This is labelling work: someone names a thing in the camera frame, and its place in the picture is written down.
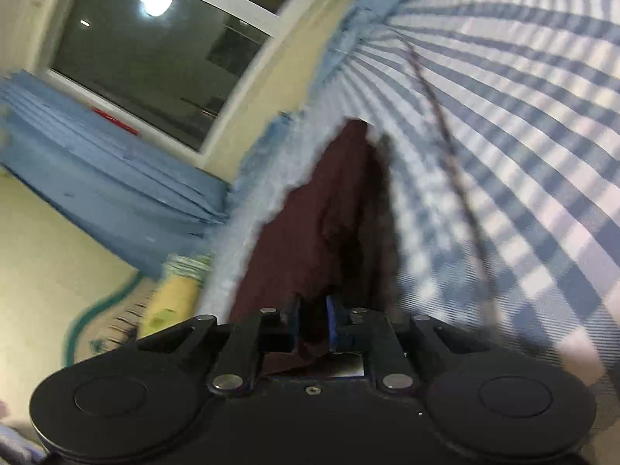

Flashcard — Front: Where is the yellow avocado print pillow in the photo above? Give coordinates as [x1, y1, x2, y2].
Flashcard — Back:
[138, 252, 216, 340]

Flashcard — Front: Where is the white teal bed headboard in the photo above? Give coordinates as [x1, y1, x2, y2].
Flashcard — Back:
[60, 271, 160, 366]

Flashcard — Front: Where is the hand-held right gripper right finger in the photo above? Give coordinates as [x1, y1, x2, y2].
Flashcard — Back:
[325, 295, 490, 394]

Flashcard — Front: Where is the blue white checked bed sheet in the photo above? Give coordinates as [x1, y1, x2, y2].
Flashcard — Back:
[198, 0, 620, 441]

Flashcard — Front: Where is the maroon printed sweatshirt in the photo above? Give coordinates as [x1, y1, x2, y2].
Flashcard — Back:
[227, 119, 403, 379]

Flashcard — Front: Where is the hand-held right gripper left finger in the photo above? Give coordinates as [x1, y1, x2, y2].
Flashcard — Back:
[136, 295, 304, 394]

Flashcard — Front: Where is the white framed window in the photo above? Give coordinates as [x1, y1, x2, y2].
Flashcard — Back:
[41, 0, 340, 156]

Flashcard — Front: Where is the light blue cloth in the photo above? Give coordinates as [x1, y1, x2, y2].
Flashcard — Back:
[227, 107, 311, 199]
[315, 10, 393, 102]

